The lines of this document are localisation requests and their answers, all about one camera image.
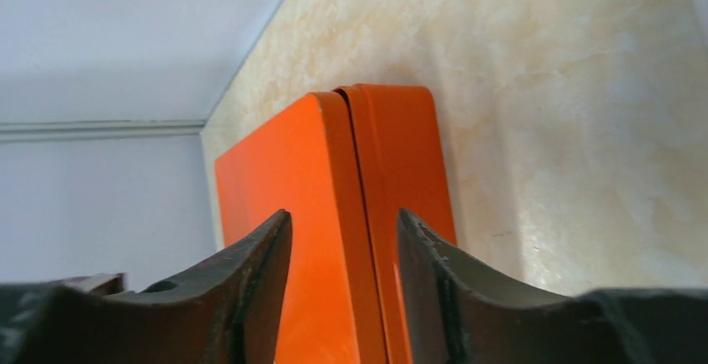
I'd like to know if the orange cookie box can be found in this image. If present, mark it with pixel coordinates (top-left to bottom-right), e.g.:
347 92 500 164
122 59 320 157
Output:
337 83 457 363

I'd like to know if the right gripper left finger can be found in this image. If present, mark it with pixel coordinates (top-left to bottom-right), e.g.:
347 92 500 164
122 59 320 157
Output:
1 210 292 363

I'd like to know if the orange box lid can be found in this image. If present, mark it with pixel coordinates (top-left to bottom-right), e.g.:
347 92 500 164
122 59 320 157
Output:
215 92 387 363

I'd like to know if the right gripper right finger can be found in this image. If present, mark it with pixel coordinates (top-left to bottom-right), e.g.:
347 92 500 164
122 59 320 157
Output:
397 210 707 363

